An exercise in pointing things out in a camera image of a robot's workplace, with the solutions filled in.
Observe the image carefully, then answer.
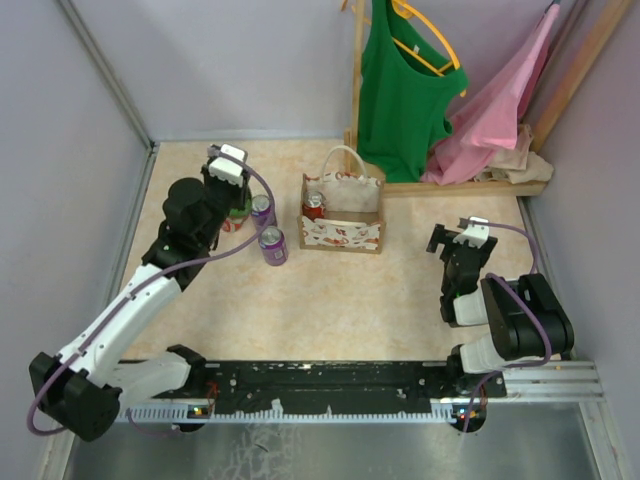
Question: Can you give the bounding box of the red can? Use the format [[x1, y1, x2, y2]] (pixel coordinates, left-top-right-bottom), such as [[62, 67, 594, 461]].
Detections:
[[222, 218, 246, 233], [302, 190, 326, 221]]

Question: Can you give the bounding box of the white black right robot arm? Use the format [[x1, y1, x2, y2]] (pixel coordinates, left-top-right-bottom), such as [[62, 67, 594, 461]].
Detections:
[[426, 217, 575, 395]]

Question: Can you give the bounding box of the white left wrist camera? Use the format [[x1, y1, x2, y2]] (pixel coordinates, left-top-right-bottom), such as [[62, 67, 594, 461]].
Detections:
[[206, 144, 248, 187]]

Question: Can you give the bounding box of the patterned canvas tote bag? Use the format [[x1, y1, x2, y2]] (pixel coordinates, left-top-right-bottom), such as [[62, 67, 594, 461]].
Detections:
[[297, 145, 386, 254]]

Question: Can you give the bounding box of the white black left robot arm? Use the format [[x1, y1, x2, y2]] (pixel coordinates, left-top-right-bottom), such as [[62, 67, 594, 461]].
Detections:
[[26, 160, 256, 442]]

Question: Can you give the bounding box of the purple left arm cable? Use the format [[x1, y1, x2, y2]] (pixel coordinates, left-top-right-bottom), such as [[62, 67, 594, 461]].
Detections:
[[25, 149, 277, 439]]

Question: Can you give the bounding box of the green tank top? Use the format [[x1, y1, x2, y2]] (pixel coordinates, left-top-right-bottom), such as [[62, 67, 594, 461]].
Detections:
[[357, 1, 468, 183]]

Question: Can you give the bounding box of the beige cloth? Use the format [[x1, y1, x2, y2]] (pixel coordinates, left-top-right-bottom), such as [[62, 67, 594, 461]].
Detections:
[[473, 124, 554, 184]]

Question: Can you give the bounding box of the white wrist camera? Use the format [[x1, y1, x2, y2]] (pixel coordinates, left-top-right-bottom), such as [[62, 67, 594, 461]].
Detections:
[[206, 144, 248, 187], [453, 216, 490, 249]]

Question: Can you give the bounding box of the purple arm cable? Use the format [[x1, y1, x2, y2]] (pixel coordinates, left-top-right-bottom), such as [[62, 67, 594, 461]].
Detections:
[[459, 222, 553, 434], [25, 149, 277, 439]]

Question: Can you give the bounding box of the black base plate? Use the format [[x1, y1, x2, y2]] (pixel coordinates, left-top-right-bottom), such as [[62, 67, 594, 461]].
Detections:
[[156, 361, 483, 415]]

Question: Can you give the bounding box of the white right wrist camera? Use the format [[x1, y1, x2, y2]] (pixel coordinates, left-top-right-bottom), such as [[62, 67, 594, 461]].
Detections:
[[453, 216, 490, 249]]

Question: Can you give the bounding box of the green glass bottle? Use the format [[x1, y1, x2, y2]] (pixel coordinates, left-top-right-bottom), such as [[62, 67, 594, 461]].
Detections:
[[228, 199, 252, 222]]

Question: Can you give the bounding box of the yellow clothes hanger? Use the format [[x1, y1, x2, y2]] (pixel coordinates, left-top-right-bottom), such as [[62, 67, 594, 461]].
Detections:
[[341, 0, 468, 98]]

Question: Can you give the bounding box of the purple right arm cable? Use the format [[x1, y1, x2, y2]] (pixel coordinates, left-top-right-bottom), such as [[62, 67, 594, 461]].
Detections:
[[459, 222, 553, 434]]

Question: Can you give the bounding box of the aluminium rail frame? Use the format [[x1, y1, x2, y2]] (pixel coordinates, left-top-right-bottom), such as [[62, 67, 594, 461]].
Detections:
[[38, 0, 621, 480]]

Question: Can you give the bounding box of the pink shirt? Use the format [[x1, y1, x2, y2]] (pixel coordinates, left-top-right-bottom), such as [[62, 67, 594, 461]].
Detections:
[[421, 2, 560, 185]]

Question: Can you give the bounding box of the purple can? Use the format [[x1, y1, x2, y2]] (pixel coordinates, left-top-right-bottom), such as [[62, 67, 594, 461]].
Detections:
[[259, 226, 288, 266], [250, 194, 277, 230]]

